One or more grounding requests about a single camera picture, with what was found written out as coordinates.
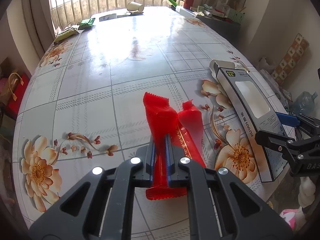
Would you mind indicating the grey cabinet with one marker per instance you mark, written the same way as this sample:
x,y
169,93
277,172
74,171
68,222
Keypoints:
x,y
226,32

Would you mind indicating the white cardboard box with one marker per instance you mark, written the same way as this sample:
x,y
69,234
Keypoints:
x,y
255,112

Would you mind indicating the green plastic basket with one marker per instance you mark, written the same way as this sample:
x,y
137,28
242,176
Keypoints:
x,y
235,15

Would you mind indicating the blue water jug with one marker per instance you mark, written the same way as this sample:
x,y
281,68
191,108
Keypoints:
x,y
304,104

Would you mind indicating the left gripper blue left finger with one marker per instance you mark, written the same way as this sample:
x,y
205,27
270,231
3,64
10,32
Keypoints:
x,y
150,159

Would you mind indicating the yellow green snack bag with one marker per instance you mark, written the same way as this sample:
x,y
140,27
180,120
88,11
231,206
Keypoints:
x,y
66,34

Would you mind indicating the metal window railing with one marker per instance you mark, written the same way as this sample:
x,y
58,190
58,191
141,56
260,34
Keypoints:
x,y
110,0

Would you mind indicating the small green packet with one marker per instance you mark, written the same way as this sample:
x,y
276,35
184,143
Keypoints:
x,y
86,24

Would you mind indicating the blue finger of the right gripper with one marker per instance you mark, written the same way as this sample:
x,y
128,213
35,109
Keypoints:
x,y
305,123
275,142

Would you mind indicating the red plastic wrapper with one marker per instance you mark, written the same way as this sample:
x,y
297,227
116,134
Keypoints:
x,y
186,131

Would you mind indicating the right white gloved hand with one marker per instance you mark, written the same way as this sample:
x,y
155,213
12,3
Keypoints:
x,y
307,191

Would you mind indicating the floral tablecloth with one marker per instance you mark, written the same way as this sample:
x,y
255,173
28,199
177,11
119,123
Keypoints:
x,y
81,137

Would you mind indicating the white paper cup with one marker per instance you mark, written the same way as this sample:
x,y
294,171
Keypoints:
x,y
135,7

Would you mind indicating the red gift bag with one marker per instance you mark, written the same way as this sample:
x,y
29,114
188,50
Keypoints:
x,y
17,88

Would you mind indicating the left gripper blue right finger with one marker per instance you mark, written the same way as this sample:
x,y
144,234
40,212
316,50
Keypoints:
x,y
171,152

